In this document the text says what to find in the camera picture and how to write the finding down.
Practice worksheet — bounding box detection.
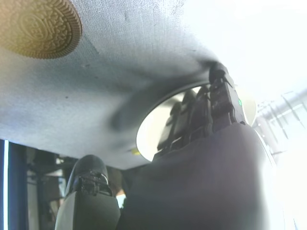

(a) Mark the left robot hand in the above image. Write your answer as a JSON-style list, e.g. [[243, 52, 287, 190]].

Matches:
[[54, 61, 287, 230]]

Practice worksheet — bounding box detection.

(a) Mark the brown sandwich cookie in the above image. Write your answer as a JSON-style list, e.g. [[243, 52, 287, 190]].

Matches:
[[0, 0, 83, 59]]

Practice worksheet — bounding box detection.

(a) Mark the silver wire plate rack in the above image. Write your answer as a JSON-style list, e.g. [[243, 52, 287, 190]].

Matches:
[[255, 91, 307, 154]]

